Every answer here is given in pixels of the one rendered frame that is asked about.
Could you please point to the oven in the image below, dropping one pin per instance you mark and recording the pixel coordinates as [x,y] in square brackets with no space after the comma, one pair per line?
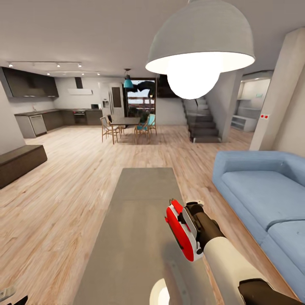
[80,116]

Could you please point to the dishwasher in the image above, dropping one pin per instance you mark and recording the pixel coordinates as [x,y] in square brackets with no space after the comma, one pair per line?
[38,124]

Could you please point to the radio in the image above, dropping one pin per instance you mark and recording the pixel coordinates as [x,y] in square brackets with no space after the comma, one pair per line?
[183,235]

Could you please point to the fixed window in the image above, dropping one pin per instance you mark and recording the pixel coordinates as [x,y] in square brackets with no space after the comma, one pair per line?
[141,99]

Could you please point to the sofa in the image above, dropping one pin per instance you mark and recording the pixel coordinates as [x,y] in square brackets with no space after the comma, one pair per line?
[266,191]

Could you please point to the breakfast table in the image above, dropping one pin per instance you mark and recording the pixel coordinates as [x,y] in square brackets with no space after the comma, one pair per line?
[125,121]

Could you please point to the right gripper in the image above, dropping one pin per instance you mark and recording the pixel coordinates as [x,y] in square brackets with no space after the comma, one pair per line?
[181,219]

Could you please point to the coffee table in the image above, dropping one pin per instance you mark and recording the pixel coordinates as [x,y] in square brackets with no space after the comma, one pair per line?
[136,259]

